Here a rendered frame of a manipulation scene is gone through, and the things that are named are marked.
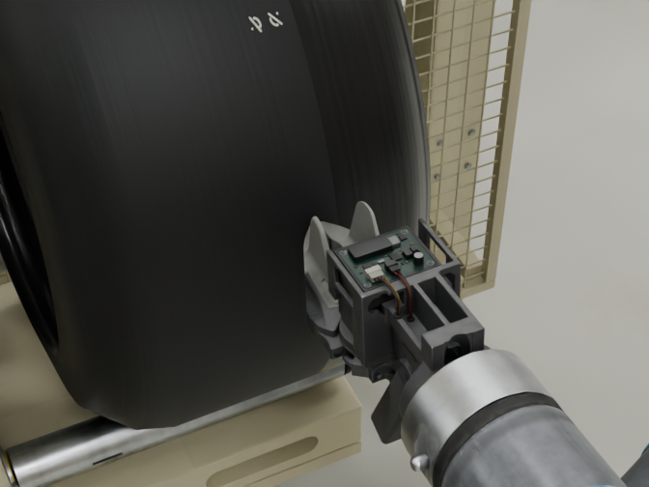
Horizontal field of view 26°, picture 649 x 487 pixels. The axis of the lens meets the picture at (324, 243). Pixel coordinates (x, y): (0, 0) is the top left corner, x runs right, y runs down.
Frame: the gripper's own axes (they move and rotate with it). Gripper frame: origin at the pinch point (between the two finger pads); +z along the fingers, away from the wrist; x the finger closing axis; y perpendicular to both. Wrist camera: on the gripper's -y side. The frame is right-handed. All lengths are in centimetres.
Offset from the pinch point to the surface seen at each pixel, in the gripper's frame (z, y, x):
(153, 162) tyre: 3.4, 9.0, 10.8
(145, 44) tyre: 7.4, 15.6, 9.0
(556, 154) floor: 125, -110, -107
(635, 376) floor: 68, -117, -88
